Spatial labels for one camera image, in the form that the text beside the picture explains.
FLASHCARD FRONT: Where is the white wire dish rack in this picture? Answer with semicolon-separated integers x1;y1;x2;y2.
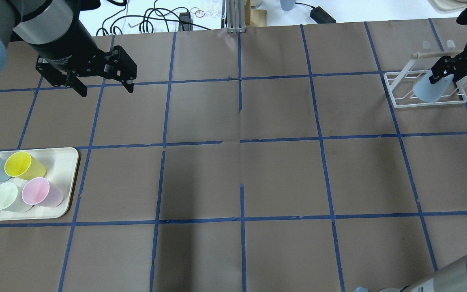
383;41;467;109

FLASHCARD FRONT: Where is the wooden rack dowel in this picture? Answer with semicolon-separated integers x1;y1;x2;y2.
410;51;462;59

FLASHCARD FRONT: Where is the pink plastic cup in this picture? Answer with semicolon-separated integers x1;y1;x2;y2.
21;177;64;208

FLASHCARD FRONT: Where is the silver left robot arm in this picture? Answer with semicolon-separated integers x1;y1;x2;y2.
0;0;137;97

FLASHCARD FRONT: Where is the cream plastic tray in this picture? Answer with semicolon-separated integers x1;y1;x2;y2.
0;147;80;221

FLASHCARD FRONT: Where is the aluminium frame post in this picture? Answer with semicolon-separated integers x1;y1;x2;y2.
224;0;248;33

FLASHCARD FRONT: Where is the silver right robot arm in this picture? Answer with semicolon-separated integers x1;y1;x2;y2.
382;43;467;292

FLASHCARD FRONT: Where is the yellow plastic cup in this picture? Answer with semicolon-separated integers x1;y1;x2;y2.
4;151;47;180

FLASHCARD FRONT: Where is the light blue ikea cup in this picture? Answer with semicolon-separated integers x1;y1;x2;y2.
413;69;454;103

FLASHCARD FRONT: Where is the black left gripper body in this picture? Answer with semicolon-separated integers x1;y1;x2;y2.
31;21;137;87

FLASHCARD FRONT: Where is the pale green plastic cup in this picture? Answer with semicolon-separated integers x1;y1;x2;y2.
0;182;33;213

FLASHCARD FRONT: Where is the black power adapter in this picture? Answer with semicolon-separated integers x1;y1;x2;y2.
310;6;336;24

